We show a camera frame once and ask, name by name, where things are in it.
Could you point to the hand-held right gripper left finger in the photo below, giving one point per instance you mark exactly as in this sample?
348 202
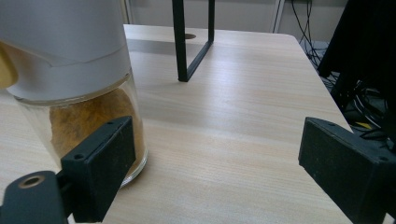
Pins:
99 168

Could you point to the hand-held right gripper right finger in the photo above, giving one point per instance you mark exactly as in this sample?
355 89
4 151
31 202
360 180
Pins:
342 171

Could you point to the glass jar of orange powder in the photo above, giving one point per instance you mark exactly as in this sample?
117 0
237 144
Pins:
77 46

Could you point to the black metal shelf rack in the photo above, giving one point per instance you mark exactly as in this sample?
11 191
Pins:
180 46

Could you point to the white metal frame post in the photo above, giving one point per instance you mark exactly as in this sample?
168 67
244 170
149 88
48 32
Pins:
278 15

